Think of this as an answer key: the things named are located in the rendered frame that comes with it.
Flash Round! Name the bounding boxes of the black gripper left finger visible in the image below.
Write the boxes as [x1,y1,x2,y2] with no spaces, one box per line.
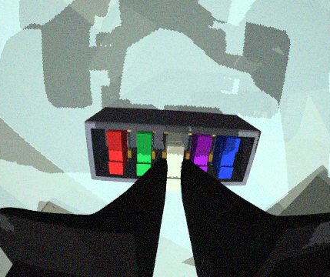
[0,158,168,277]

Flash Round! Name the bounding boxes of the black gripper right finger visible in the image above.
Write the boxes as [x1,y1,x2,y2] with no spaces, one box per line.
[180,159,330,277]

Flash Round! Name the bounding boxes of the purple fuse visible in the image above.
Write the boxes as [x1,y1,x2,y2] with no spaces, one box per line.
[189,133,213,172]

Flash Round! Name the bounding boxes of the black fuse block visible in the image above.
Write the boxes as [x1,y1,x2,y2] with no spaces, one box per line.
[85,107,261,187]

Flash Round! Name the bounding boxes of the green fuse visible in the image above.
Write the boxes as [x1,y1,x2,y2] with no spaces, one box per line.
[137,130,153,176]

